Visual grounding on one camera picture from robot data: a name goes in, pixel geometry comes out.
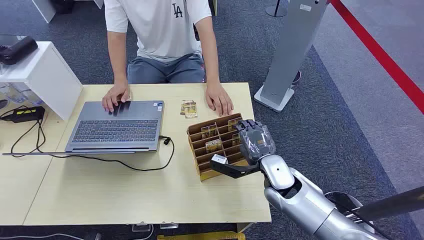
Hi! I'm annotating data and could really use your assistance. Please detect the clear plastic container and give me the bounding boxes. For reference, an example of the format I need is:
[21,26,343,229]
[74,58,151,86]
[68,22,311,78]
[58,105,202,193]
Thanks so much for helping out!
[0,82,44,107]

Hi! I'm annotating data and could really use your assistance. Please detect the black device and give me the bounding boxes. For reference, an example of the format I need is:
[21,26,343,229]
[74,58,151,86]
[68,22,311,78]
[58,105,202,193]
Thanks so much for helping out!
[0,35,39,66]

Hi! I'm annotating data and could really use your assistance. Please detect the person's left hand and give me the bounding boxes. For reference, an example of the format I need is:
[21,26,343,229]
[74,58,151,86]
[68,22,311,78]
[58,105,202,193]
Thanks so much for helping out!
[204,82,235,117]

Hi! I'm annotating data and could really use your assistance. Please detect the white box shelf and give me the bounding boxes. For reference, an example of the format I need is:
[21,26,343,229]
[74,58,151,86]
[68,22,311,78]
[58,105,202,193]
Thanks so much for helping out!
[0,41,84,121]

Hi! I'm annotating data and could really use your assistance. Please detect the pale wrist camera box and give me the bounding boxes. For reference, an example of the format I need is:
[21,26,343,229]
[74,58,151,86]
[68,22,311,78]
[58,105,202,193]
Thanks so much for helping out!
[211,153,229,166]

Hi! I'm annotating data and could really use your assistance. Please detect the person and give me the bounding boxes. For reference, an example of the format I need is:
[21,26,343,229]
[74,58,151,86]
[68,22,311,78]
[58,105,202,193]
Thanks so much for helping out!
[101,0,235,117]

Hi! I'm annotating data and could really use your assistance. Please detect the cardboard card holder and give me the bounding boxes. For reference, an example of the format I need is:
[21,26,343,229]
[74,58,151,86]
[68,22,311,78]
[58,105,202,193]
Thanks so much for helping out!
[186,112,253,182]

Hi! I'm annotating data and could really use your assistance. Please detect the black power adapter yellow marks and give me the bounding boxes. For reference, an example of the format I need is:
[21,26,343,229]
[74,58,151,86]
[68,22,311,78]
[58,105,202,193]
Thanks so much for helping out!
[0,105,46,124]

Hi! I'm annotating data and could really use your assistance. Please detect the black laptop cable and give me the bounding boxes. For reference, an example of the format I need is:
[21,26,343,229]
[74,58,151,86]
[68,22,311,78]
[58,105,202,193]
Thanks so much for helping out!
[9,117,175,172]

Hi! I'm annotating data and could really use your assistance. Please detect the person's right hand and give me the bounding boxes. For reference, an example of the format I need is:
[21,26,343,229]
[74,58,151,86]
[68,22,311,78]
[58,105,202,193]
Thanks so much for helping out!
[101,83,132,114]

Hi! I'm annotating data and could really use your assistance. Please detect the yellow floor tape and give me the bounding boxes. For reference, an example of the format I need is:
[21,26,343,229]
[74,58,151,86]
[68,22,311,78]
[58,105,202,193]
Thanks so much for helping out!
[157,232,246,240]

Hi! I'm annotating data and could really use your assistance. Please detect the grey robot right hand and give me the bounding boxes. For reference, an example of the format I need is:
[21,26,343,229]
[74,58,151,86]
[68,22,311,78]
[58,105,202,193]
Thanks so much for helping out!
[235,119,277,167]

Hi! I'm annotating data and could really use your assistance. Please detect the grey laptop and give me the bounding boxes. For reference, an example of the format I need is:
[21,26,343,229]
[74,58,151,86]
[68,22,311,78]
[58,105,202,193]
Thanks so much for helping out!
[2,100,166,157]

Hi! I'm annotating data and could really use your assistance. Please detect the black camera bracket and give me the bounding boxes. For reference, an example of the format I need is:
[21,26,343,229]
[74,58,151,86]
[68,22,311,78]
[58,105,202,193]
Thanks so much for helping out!
[210,159,263,180]

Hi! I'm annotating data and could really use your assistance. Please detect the white power cable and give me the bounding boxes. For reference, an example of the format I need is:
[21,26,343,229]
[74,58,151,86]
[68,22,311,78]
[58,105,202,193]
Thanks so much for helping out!
[134,224,155,240]

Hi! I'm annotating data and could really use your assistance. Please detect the black stanchion round base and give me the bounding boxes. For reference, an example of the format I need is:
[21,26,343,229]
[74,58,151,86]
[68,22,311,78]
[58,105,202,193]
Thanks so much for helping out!
[264,0,288,18]

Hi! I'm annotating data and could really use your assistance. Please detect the cream table leg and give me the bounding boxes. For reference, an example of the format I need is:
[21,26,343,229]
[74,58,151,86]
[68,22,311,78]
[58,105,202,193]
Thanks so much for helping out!
[236,222,255,234]

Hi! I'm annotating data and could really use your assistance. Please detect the grey kiosk stand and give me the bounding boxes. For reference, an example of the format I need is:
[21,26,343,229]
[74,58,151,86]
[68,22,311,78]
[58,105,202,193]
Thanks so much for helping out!
[253,0,332,114]

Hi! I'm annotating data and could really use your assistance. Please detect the red floor tape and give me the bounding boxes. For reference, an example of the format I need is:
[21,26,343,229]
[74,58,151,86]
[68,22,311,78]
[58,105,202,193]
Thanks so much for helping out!
[329,0,424,115]

